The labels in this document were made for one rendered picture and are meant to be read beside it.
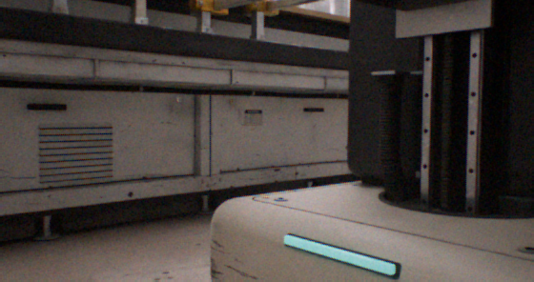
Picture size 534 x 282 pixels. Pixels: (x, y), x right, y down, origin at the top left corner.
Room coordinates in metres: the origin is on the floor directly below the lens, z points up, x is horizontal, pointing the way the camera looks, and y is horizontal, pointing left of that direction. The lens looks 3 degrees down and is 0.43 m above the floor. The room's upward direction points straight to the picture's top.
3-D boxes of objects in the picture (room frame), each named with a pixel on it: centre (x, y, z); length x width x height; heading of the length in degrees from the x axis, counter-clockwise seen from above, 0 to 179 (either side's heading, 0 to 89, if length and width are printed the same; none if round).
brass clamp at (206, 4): (1.83, 0.21, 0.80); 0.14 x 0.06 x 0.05; 132
